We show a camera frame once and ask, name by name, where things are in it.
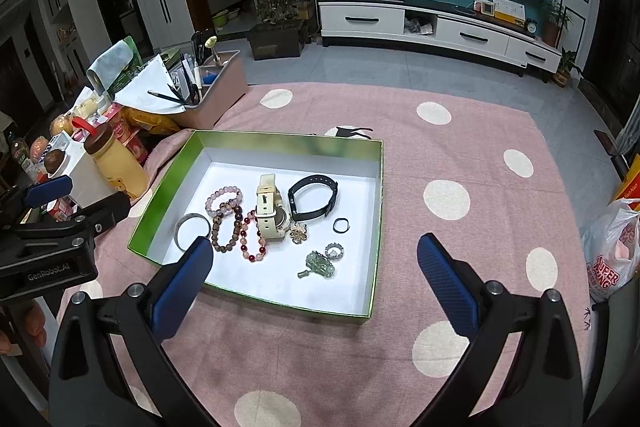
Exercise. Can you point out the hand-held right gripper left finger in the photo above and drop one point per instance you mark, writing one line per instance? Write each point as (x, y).
(182, 287)

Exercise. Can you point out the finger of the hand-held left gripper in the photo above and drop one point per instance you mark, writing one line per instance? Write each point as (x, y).
(47, 192)
(100, 217)

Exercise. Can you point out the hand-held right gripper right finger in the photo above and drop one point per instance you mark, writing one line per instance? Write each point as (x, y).
(445, 287)

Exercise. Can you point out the silver bangle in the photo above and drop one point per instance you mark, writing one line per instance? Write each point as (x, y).
(192, 217)

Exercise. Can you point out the green cardboard box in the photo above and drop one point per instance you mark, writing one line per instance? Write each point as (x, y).
(360, 277)

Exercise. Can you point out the gold flower brooch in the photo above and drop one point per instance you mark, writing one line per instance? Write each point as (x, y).
(298, 234)

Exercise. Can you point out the green jade pendant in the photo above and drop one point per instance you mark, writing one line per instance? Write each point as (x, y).
(317, 264)

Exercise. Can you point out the person's left hand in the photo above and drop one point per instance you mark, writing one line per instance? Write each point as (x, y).
(35, 329)

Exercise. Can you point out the brown round fruit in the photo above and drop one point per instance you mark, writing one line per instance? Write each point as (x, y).
(54, 162)

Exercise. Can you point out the white box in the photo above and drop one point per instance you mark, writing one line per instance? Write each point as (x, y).
(80, 177)

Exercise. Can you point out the yellow bear print bottle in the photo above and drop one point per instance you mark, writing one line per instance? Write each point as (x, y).
(120, 169)

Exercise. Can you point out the orange round fruit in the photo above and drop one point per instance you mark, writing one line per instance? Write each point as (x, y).
(61, 125)

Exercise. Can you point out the pink drink carton pack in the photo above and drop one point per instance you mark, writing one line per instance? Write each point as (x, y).
(122, 129)

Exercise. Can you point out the yellow snack bag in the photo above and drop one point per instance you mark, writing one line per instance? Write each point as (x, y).
(150, 122)

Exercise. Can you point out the cream wrist watch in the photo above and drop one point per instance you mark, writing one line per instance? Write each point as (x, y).
(270, 222)

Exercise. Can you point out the white paper sheet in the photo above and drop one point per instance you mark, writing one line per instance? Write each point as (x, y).
(145, 89)

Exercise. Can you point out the pink polka dot tablecloth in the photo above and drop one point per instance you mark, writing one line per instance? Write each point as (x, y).
(450, 147)

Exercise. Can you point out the grey cloth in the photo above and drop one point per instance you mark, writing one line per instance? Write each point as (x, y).
(107, 62)

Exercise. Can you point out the green tissue pack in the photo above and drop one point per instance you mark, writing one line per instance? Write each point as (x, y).
(131, 67)

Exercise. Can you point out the black wrist watch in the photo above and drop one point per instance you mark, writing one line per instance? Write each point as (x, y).
(320, 180)

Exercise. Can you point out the white plastic bag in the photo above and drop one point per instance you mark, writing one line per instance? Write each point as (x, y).
(610, 252)

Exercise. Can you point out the pink pen holder box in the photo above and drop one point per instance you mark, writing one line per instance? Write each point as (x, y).
(222, 92)

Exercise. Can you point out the wooden back scratcher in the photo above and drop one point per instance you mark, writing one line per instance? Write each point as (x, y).
(212, 42)

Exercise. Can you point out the yellow shopping bag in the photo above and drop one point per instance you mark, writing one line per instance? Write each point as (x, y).
(630, 187)

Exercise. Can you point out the black planter with plants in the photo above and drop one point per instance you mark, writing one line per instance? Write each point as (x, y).
(275, 39)

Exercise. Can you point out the small potted plant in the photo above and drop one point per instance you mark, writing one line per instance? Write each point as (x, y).
(566, 67)

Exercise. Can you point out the small alarm clock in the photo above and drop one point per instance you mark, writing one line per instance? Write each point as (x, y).
(531, 27)

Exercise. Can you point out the white television cabinet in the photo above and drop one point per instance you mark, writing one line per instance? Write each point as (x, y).
(365, 19)

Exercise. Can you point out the small white pink device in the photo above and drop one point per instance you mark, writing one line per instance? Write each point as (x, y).
(484, 7)

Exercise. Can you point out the desk calendar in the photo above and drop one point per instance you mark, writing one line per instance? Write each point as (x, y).
(509, 8)

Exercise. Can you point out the tall potted plant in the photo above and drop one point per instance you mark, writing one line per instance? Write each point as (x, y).
(555, 22)

